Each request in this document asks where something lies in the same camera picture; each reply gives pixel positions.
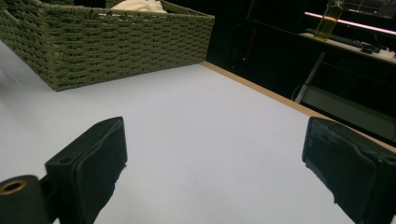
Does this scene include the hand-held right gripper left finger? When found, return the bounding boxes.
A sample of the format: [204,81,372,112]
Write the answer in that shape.
[45,116,128,224]

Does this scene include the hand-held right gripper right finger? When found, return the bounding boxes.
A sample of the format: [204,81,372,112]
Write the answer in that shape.
[301,116,396,224]

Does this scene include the green woven basket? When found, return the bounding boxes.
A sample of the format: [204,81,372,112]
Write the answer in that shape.
[0,0,216,92]

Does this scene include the cream baby pants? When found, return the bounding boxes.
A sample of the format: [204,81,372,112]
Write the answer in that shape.
[110,0,169,14]

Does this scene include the white table board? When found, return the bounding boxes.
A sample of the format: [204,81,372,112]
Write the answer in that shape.
[0,40,396,224]

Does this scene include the white-legged desk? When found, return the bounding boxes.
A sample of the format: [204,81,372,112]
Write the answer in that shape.
[293,29,396,105]

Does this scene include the dark keyboard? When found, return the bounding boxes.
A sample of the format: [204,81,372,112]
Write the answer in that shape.
[304,28,386,54]

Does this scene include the bottle of yellow liquid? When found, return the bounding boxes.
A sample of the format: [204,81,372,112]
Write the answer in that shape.
[313,0,346,42]

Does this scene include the monitor with pink light strip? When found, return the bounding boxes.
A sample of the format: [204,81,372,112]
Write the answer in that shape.
[304,0,396,36]

